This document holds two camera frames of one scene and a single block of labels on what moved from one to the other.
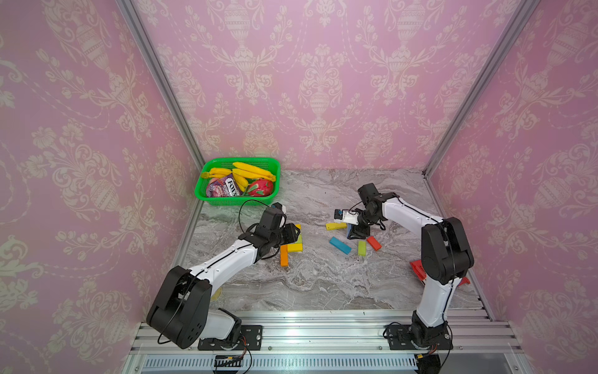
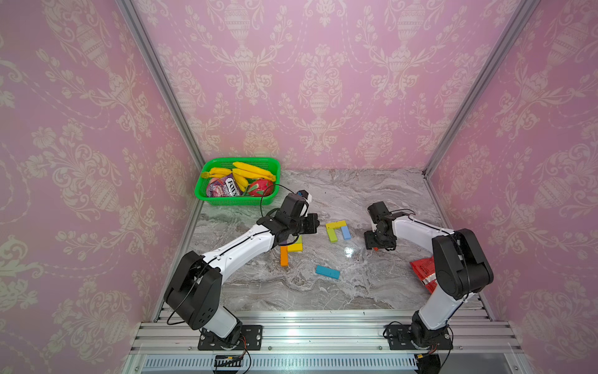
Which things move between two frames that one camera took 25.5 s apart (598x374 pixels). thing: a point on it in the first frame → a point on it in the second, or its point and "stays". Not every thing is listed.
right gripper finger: x=359 y=231 → x=371 y=241
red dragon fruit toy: x=260 y=188 stays
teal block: x=341 y=245 → x=328 y=272
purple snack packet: x=224 y=186 stays
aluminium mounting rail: x=334 y=342 stays
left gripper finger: x=289 y=234 → x=311 y=224
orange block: x=284 y=258 stays
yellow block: x=295 y=248 stays
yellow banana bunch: x=241 y=174 stays
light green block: x=362 y=248 → x=332 y=234
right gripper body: x=365 y=220 → x=384 y=243
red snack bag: x=418 y=266 stays
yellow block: x=335 y=226 stays
